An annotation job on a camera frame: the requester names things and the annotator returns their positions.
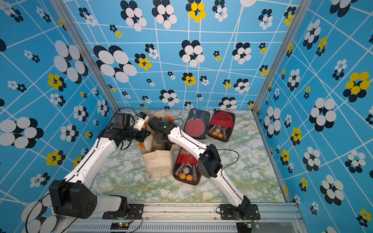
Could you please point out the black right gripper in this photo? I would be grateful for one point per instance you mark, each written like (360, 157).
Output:
(157, 141)

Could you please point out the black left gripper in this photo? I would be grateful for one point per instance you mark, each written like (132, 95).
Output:
(144, 133)

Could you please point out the beige canvas tote bag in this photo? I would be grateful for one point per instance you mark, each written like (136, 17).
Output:
(158, 158)

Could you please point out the ping pong set case three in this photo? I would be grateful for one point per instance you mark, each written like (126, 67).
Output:
(186, 168)

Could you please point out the ping pong set case one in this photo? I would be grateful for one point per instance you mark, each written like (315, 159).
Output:
(197, 123)

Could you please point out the ping pong set case two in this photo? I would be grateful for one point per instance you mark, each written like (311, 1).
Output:
(221, 125)

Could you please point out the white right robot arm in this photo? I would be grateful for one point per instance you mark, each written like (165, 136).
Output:
(209, 163)

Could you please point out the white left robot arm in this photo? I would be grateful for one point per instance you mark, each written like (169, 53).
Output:
(72, 195)

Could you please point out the left controller board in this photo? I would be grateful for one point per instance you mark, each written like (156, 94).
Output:
(119, 226)

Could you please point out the controller board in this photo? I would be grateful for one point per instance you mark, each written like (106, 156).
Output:
(119, 226)
(244, 227)

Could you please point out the right controller board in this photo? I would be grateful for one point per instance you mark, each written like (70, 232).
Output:
(244, 227)

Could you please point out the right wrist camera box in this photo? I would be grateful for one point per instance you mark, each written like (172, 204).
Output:
(156, 124)

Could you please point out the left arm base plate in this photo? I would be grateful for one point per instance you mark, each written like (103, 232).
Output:
(135, 212)

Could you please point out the aluminium front rail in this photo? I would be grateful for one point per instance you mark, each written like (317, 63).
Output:
(192, 218)

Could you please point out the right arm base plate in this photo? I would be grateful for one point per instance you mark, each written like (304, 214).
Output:
(229, 212)

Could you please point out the aluminium left corner post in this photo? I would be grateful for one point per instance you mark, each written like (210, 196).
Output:
(67, 19)

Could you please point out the aluminium corner post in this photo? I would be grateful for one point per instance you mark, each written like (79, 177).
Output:
(67, 19)
(289, 36)

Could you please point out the aluminium right corner post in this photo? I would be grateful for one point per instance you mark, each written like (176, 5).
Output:
(289, 36)

